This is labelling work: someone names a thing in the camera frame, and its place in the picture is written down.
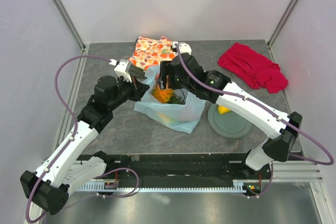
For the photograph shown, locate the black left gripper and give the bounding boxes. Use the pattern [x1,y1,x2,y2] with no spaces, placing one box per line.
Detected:
[108,73,150,111]

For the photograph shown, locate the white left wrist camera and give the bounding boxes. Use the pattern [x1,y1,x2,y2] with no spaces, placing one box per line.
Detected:
[109,59,132,82]

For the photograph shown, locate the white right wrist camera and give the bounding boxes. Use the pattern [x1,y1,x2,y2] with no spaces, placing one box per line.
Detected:
[171,41,192,56]

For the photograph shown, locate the light blue cable duct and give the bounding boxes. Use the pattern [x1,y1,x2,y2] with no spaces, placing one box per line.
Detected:
[77,181,257,193]

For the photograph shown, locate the floral orange folded cloth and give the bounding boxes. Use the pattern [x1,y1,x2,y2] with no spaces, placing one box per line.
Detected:
[128,36,176,71]

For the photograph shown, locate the light blue plastic bag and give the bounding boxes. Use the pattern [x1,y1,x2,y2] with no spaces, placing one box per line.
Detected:
[134,66,205,134]

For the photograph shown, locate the grey round plate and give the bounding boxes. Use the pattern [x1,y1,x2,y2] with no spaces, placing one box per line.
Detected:
[207,104,253,139]

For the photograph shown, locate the yellow mango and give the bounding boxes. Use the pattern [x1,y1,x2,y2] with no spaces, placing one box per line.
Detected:
[217,106,231,114]

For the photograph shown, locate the peach fruit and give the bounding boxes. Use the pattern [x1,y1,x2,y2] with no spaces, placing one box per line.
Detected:
[162,76,169,89]

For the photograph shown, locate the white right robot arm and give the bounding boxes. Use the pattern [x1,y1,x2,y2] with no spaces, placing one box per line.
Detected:
[158,53,302,179]

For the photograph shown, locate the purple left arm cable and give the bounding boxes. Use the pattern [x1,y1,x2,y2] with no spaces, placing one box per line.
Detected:
[25,55,140,224]

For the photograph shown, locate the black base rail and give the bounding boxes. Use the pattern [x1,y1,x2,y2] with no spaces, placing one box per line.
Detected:
[94,151,271,187]

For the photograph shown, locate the red bell pepper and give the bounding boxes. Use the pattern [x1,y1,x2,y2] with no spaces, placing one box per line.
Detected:
[179,107,203,122]

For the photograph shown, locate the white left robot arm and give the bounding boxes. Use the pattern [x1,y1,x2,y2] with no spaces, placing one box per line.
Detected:
[20,76,150,215]

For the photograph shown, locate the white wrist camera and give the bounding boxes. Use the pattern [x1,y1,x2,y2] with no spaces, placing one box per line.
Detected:
[171,41,192,56]
[109,59,132,82]

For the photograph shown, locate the green orange mango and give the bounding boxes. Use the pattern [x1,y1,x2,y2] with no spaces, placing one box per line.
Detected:
[157,113,176,127]

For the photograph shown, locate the red crumpled cloth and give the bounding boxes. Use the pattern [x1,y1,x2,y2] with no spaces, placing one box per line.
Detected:
[217,42,288,93]

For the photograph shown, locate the orange pineapple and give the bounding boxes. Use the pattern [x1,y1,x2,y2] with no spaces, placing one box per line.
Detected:
[152,87,184,104]

